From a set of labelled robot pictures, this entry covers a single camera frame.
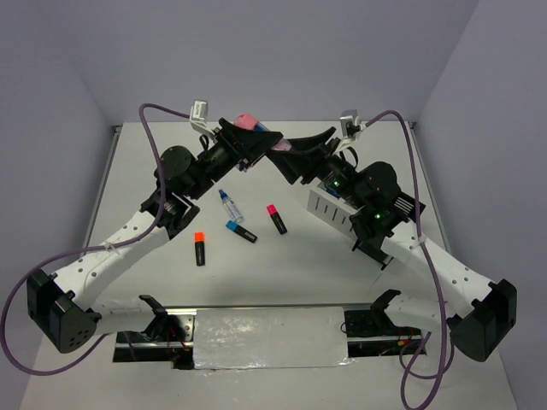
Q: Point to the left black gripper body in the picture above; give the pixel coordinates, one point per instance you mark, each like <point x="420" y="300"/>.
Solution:
<point x="221" y="157"/>

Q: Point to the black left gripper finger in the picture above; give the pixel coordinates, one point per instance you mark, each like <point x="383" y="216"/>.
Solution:
<point x="251" y="151"/>
<point x="236" y="135"/>

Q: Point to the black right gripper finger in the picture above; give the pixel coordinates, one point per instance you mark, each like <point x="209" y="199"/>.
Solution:
<point x="305" y="162"/>
<point x="302" y="144"/>

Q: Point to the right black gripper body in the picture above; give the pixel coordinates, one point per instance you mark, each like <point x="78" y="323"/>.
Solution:
<point x="338" y="173"/>

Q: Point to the pink cap crayon tube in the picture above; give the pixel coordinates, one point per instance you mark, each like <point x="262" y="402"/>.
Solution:
<point x="249" y="122"/>

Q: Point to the clear blue-cap spray bottle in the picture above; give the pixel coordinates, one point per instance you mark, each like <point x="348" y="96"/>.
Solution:
<point x="230" y="206"/>

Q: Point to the blue cap black highlighter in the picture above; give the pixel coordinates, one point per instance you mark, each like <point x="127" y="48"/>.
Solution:
<point x="241" y="231"/>

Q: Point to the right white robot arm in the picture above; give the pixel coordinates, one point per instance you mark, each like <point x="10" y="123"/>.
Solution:
<point x="477" y="313"/>

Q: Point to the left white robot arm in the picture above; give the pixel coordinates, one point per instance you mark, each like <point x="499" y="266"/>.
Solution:
<point x="64" y="305"/>

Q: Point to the white slotted organizer box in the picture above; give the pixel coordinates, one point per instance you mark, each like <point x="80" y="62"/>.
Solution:
<point x="333" y="211"/>

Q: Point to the pink cap black highlighter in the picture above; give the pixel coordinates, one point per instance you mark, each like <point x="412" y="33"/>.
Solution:
<point x="276" y="219"/>

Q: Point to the orange cap black highlighter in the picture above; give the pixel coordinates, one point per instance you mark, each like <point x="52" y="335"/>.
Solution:
<point x="199" y="245"/>

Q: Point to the silver foil-covered panel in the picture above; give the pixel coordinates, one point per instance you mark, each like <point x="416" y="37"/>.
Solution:
<point x="269" y="338"/>

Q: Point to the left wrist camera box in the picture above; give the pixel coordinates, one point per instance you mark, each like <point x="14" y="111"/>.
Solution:
<point x="198" y="117"/>

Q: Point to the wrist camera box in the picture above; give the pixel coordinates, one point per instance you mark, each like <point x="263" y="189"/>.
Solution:
<point x="351" y="127"/>
<point x="198" y="117"/>

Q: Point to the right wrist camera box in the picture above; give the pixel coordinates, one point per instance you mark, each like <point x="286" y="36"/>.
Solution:
<point x="351" y="127"/>

